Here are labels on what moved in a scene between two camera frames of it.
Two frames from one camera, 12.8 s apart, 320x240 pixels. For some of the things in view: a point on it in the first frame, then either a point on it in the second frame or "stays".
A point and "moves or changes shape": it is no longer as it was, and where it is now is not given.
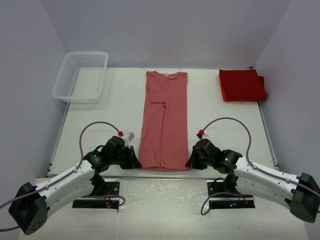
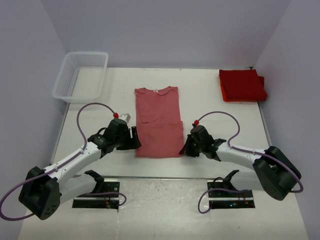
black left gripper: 132,161 -> 132,142
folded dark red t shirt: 243,85 stays
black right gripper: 193,163 -> 187,149
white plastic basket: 81,77 stays
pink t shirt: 164,142 moves or changes shape
